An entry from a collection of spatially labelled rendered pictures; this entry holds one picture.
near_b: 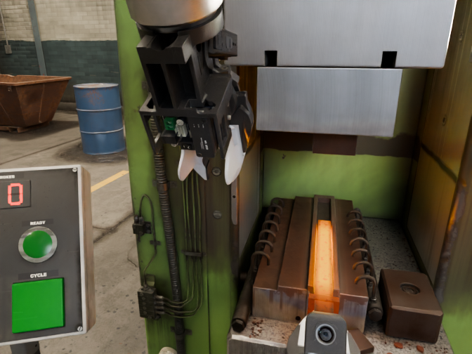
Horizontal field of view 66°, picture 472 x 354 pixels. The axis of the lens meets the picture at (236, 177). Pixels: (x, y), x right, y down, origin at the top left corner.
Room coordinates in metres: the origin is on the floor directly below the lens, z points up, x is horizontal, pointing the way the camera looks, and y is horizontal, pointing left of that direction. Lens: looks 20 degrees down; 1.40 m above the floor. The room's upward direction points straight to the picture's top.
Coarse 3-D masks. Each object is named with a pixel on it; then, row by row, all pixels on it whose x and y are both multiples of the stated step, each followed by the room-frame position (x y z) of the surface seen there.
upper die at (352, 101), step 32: (256, 96) 0.55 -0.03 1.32; (288, 96) 0.54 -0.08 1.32; (320, 96) 0.53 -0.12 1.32; (352, 96) 0.52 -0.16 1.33; (384, 96) 0.51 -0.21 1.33; (256, 128) 0.55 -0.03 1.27; (288, 128) 0.54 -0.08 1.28; (320, 128) 0.53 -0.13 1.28; (352, 128) 0.52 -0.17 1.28; (384, 128) 0.51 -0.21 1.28
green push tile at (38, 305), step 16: (16, 288) 0.48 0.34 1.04; (32, 288) 0.48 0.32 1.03; (48, 288) 0.48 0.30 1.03; (64, 288) 0.49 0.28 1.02; (16, 304) 0.46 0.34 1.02; (32, 304) 0.47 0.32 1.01; (48, 304) 0.47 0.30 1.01; (64, 304) 0.48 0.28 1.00; (16, 320) 0.45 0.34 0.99; (32, 320) 0.45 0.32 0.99; (48, 320) 0.46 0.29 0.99; (64, 320) 0.46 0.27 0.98
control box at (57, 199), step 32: (0, 192) 0.55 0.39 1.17; (32, 192) 0.56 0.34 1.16; (64, 192) 0.57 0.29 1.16; (0, 224) 0.53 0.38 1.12; (32, 224) 0.53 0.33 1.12; (64, 224) 0.54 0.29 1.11; (0, 256) 0.50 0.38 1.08; (64, 256) 0.52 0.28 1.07; (0, 288) 0.48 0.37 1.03; (0, 320) 0.45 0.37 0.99
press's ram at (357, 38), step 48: (240, 0) 0.56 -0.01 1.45; (288, 0) 0.54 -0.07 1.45; (336, 0) 0.53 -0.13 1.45; (384, 0) 0.52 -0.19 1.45; (432, 0) 0.50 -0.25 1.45; (240, 48) 0.56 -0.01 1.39; (288, 48) 0.54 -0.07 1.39; (336, 48) 0.53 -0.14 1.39; (384, 48) 0.52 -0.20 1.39; (432, 48) 0.50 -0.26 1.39
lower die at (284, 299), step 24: (288, 216) 0.84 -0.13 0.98; (312, 216) 0.82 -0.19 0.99; (336, 216) 0.82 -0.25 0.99; (288, 240) 0.70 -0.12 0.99; (312, 240) 0.69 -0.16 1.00; (336, 240) 0.69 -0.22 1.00; (264, 264) 0.63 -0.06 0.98; (288, 264) 0.61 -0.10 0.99; (312, 264) 0.60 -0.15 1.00; (336, 264) 0.60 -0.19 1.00; (360, 264) 0.61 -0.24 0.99; (264, 288) 0.55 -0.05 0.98; (288, 288) 0.54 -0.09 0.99; (312, 288) 0.53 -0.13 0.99; (336, 288) 0.52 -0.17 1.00; (360, 288) 0.53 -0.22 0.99; (264, 312) 0.55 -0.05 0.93; (288, 312) 0.54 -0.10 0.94; (360, 312) 0.51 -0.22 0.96
